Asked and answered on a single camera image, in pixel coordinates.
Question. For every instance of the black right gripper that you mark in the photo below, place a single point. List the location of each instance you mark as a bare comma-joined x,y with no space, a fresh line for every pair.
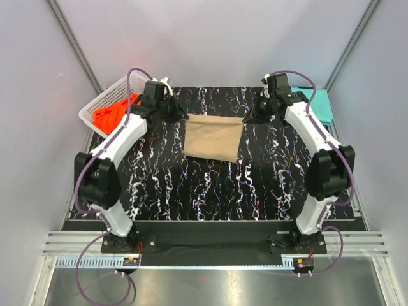
255,114

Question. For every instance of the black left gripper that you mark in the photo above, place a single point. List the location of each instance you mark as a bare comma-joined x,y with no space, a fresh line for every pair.
177,110

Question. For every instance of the beige t shirt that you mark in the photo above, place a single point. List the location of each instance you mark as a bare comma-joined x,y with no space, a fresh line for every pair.
213,137

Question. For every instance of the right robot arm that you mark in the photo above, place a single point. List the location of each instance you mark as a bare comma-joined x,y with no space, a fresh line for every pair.
330,172

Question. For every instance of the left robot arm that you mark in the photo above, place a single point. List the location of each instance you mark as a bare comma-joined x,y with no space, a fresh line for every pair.
97,182

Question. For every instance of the white plastic laundry basket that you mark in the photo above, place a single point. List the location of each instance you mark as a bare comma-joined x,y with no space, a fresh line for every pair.
114,93

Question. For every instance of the folded teal t shirt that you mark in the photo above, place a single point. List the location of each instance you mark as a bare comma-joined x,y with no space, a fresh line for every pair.
320,104

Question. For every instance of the orange t shirt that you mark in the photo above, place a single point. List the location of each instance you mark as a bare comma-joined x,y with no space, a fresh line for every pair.
106,119

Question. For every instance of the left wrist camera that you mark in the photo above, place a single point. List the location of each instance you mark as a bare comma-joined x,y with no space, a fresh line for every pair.
165,81

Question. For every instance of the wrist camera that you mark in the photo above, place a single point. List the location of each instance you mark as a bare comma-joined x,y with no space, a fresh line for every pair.
265,92
165,81

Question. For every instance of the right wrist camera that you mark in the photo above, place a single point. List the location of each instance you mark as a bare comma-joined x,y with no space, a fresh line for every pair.
265,92

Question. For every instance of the white slotted cable duct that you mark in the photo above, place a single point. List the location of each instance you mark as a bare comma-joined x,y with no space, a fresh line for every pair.
121,262

